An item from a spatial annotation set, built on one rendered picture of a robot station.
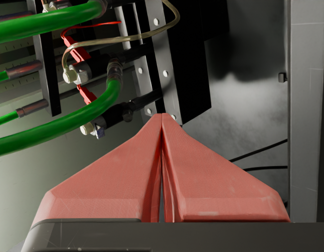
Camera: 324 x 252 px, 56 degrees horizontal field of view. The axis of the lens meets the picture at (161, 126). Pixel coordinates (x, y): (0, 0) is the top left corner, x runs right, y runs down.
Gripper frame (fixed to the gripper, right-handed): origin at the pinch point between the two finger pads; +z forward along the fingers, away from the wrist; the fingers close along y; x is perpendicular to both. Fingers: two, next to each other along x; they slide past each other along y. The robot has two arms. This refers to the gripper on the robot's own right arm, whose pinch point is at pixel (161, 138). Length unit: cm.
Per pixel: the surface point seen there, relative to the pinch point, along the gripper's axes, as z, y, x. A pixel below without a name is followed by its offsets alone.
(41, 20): 12.9, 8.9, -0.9
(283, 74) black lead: 35.3, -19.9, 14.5
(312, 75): 21.7, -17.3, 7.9
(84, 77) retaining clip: 25.8, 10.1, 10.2
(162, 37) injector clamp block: 35.1, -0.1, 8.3
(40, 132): 9.2, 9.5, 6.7
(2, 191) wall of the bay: 35, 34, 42
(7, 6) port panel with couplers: 51, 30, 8
